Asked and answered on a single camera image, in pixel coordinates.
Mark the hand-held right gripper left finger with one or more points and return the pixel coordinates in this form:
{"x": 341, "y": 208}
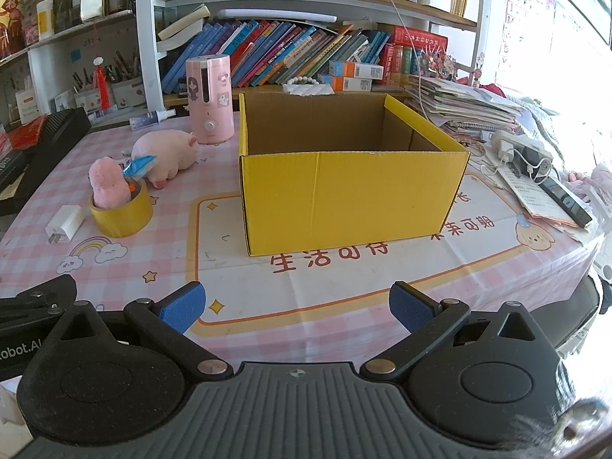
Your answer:
{"x": 184, "y": 308}

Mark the pink checked printed tablecloth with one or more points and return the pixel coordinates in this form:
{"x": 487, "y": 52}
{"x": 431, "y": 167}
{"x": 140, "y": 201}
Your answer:
{"x": 287, "y": 287}

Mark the white bookshelf frame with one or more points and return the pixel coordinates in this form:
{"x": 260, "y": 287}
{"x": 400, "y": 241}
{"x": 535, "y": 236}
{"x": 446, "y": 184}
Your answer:
{"x": 146, "y": 33}

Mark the red packet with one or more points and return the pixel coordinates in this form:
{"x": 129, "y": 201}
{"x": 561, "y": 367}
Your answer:
{"x": 27, "y": 133}

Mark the black remote control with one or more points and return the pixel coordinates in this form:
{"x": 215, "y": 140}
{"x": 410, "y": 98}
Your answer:
{"x": 566, "y": 201}

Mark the white pen cup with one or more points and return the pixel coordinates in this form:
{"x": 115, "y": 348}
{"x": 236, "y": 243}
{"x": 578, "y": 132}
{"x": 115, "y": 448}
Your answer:
{"x": 128, "y": 93}

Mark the white charger plug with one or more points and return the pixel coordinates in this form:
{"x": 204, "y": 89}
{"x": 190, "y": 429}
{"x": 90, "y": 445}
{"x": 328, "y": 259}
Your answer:
{"x": 64, "y": 223}

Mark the pink cloth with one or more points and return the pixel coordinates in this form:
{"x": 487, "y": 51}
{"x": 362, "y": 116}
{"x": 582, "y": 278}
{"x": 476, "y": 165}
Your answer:
{"x": 590, "y": 179}

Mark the small pink plush toy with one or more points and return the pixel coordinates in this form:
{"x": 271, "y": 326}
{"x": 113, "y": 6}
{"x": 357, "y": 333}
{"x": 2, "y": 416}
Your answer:
{"x": 109, "y": 184}

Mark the pink plush pig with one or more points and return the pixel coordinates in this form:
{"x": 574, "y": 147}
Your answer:
{"x": 165, "y": 153}

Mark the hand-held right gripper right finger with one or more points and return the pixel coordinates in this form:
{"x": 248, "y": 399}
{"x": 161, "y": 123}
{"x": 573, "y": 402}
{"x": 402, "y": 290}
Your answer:
{"x": 410, "y": 306}

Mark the stack of paper booklets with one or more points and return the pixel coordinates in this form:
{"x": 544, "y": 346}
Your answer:
{"x": 464, "y": 105}

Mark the printed paper sheets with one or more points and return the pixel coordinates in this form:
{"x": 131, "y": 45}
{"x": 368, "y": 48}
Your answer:
{"x": 535, "y": 198}

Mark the yellow cardboard box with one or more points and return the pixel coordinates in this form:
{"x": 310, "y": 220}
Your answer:
{"x": 344, "y": 201}

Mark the yellow tape roll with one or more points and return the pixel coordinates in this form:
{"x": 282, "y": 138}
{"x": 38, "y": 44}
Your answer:
{"x": 122, "y": 220}

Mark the pink cylindrical humidifier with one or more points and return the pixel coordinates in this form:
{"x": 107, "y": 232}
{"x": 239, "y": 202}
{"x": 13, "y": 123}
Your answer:
{"x": 209, "y": 100}

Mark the red tassel ornament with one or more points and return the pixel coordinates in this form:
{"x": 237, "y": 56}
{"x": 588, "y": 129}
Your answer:
{"x": 103, "y": 88}

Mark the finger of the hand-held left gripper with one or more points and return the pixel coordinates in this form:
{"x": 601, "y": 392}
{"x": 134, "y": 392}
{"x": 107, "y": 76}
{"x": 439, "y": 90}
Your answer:
{"x": 52, "y": 290}

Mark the orange and white carton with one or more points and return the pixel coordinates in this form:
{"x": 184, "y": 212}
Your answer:
{"x": 344, "y": 83}
{"x": 356, "y": 69}

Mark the blue plastic packet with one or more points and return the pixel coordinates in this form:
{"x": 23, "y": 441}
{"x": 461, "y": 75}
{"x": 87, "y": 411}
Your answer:
{"x": 141, "y": 166}

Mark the white bottle yellow label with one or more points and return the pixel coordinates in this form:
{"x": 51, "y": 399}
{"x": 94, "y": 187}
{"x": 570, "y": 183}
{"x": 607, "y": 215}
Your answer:
{"x": 45, "y": 19}

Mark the row of colourful books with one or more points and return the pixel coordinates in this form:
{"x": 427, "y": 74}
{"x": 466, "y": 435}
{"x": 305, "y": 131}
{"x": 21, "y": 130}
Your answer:
{"x": 277, "y": 52}

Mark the alphabet wall poster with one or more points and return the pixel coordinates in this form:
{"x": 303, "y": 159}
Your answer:
{"x": 523, "y": 19}

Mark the small spray bottle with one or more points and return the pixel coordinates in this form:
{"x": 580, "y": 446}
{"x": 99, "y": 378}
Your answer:
{"x": 150, "y": 118}

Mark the black box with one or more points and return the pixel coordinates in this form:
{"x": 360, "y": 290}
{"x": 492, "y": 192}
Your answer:
{"x": 52, "y": 143}

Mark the white ridged stand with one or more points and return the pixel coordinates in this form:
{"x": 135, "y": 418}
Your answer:
{"x": 306, "y": 90}

